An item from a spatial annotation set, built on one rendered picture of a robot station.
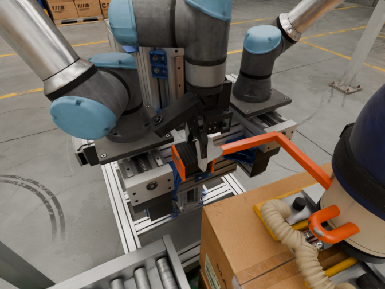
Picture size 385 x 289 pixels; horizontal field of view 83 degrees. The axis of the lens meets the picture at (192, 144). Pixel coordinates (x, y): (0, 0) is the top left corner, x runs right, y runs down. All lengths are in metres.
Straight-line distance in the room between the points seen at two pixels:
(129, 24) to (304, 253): 0.51
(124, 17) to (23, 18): 0.17
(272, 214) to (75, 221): 1.55
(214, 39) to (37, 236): 1.78
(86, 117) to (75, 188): 1.62
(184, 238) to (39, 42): 1.17
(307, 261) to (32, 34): 0.63
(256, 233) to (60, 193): 1.74
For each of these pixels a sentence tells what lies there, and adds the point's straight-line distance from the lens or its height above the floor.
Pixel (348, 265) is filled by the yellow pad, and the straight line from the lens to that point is 0.63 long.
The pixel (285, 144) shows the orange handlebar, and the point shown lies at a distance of 0.63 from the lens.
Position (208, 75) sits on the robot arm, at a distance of 0.39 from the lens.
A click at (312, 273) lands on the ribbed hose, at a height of 1.03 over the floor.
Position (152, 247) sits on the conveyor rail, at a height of 0.59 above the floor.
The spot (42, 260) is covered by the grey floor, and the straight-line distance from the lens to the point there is 1.83.
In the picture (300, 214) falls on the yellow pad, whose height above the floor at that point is 0.97.
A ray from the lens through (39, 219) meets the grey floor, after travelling 2.02.
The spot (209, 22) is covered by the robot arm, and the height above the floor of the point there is 1.39.
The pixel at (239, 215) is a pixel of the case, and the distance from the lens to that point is 0.62.
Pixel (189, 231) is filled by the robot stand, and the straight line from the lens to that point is 1.40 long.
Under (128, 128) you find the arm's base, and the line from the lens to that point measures 0.65.
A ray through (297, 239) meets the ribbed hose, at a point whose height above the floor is 1.03.
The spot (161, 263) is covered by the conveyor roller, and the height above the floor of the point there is 0.55.
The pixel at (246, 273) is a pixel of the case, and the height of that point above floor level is 0.94.
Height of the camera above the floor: 1.47
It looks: 42 degrees down
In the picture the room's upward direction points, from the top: straight up
